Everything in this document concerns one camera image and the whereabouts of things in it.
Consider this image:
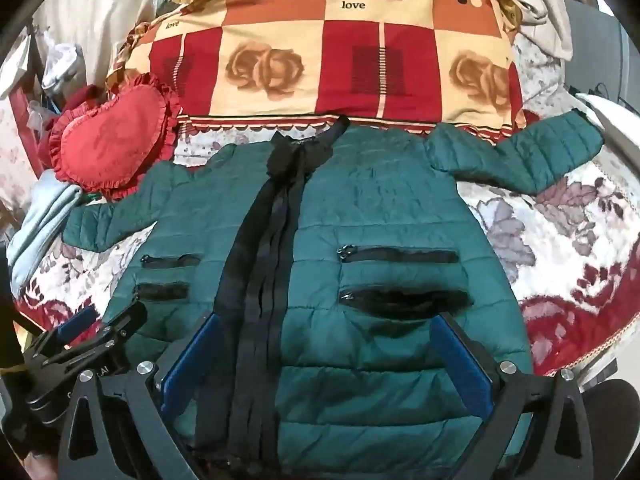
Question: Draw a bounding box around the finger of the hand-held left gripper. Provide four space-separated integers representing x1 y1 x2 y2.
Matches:
47 305 101 358
92 302 149 366

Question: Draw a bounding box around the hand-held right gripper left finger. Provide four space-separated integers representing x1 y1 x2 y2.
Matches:
57 311 222 480

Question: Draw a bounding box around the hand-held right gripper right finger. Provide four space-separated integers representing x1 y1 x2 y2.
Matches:
431 311 595 480

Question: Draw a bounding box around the green puffer jacket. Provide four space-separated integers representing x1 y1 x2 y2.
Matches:
62 110 606 466

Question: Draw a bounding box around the light blue cloth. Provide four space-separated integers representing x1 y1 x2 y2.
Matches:
9 170 85 298

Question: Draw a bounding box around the red white floral bedspread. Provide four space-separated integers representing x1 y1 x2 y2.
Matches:
10 125 640 381

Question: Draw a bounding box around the red heart frilled cushion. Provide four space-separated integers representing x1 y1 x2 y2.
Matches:
47 72 183 203

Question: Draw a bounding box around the white flat board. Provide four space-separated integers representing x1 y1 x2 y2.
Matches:
575 91 640 148

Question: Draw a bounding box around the white quilt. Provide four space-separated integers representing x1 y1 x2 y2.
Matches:
32 0 281 93

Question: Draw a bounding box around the grey white cloth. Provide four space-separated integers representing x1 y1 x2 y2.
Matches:
500 0 575 61

